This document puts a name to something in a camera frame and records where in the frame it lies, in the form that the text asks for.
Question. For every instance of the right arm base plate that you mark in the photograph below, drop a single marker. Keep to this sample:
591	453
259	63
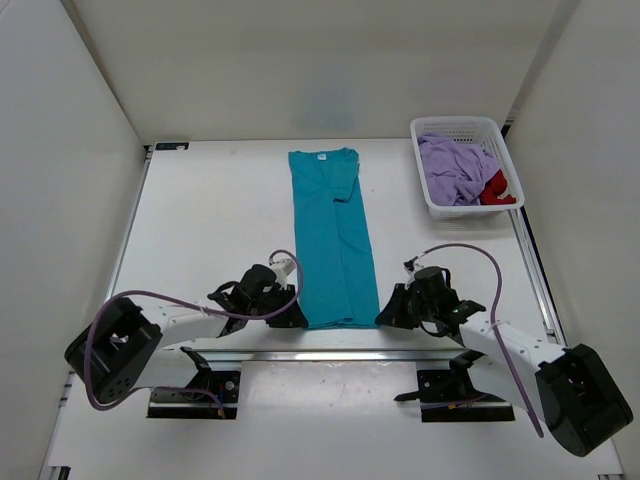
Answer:
446	399

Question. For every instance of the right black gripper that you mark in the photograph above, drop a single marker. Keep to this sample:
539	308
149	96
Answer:
407	307

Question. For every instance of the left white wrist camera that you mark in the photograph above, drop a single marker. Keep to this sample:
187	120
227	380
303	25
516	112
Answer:
283	269

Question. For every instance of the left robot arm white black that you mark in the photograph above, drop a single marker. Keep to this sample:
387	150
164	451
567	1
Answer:
142	340

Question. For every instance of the red t shirt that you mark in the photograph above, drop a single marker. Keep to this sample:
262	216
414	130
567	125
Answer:
494	192

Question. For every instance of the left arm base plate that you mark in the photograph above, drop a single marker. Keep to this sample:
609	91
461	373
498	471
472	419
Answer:
222	381

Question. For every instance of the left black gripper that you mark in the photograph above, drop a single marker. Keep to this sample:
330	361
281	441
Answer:
276	308

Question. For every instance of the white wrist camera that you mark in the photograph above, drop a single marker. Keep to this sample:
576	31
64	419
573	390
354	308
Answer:
283	269
413	265

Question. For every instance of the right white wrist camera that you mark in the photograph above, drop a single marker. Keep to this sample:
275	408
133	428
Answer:
413	265

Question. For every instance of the purple t shirt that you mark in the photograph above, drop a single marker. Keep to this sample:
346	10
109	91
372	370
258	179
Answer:
456	173

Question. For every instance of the dark label sticker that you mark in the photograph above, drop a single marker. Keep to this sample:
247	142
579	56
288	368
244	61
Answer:
171	146

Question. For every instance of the white plastic basket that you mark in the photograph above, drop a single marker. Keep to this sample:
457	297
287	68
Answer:
479	130

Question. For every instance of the teal t shirt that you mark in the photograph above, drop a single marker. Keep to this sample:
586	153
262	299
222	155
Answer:
332	240

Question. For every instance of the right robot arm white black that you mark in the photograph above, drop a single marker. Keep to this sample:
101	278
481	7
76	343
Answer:
569	390

